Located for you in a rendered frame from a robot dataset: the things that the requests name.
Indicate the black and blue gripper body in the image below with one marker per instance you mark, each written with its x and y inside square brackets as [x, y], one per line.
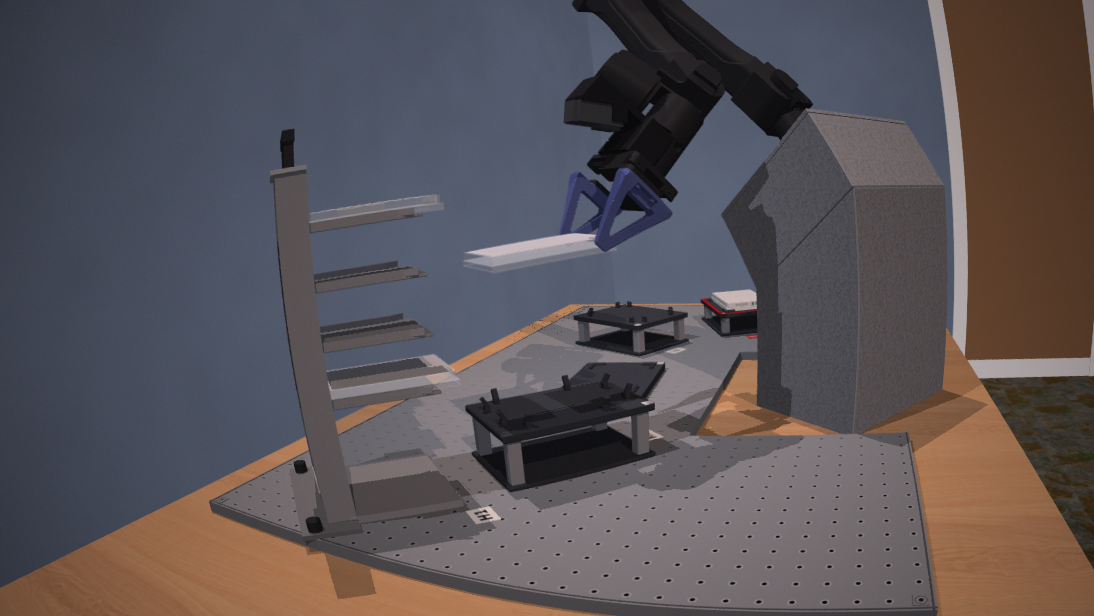
[652, 178]

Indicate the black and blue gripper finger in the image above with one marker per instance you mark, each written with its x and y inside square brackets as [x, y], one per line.
[578, 184]
[627, 182]

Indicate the white multiwell plate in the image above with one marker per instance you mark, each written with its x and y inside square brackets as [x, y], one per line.
[421, 204]

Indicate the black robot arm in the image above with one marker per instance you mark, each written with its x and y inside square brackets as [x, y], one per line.
[765, 94]

